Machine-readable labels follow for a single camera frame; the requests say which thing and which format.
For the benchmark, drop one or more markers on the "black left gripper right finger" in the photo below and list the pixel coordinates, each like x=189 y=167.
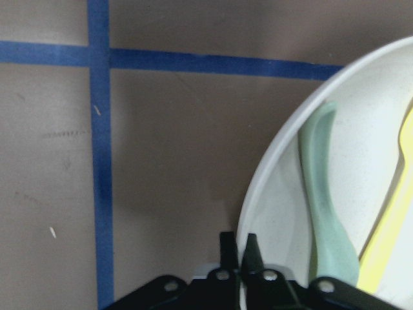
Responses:
x=252 y=262

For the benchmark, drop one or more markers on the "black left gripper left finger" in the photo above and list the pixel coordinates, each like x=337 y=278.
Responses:
x=228 y=251

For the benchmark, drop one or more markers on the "white round plate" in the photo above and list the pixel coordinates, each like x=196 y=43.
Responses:
x=372 y=96

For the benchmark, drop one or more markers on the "yellow plastic fork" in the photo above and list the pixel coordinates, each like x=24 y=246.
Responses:
x=378 y=250

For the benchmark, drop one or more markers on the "green plastic spoon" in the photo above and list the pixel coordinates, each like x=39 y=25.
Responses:
x=335 y=253

